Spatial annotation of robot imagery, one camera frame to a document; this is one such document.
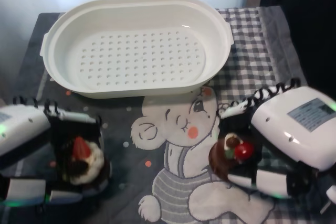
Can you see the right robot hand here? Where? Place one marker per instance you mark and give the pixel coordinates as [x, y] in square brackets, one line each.
[294, 129]

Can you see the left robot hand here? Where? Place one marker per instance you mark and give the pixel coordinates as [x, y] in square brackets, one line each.
[21, 127]

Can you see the brown chocolate pastry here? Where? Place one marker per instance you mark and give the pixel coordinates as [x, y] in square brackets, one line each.
[223, 161]

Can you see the chocolate cupcake with red topping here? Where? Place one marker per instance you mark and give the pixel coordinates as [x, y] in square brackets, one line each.
[89, 166]

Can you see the white perforated plastic basin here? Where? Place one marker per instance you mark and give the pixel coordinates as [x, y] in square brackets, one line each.
[136, 58]

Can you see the grey bear print quilt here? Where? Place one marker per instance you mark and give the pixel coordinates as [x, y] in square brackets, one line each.
[168, 187]

